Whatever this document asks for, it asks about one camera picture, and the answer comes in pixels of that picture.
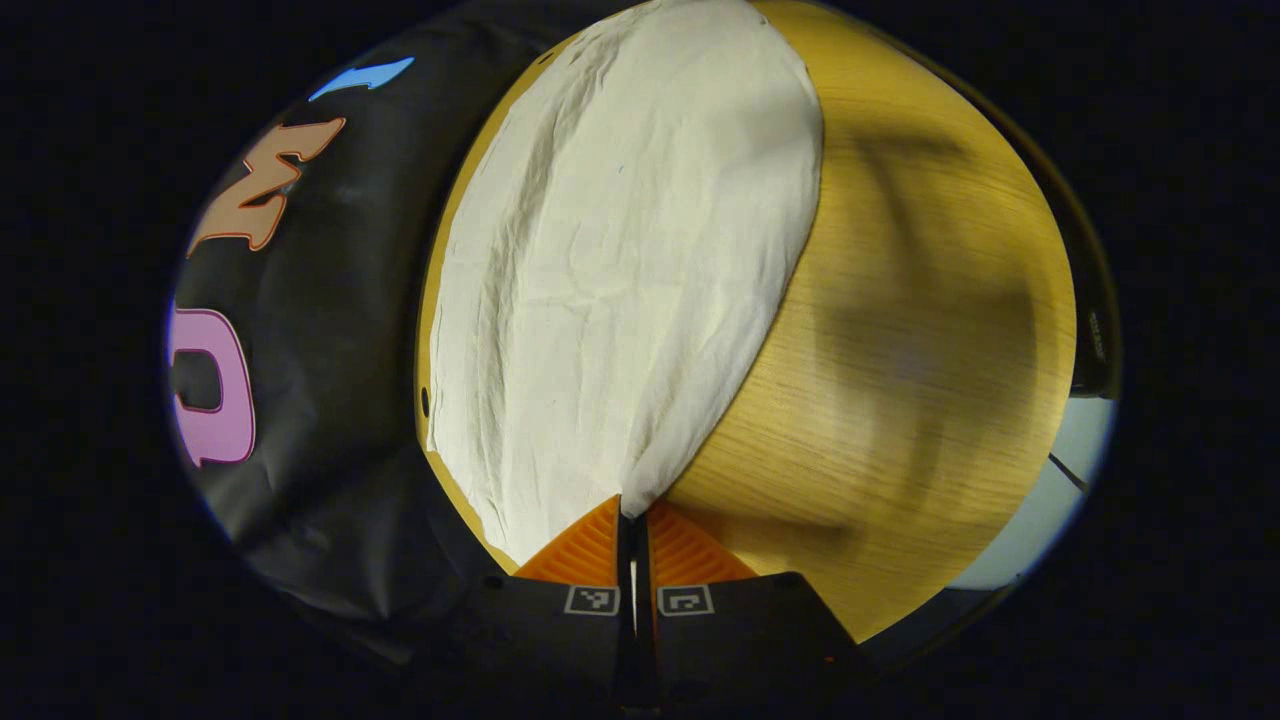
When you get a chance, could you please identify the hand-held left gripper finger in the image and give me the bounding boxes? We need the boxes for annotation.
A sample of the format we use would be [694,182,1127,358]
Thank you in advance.
[450,494,637,706]
[638,498,873,709]

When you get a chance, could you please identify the black backdrop cloth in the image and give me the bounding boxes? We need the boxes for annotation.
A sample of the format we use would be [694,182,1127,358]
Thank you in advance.
[165,0,641,666]

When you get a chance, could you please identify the white jeans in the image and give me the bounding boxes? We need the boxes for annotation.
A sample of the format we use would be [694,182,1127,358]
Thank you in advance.
[426,0,825,567]

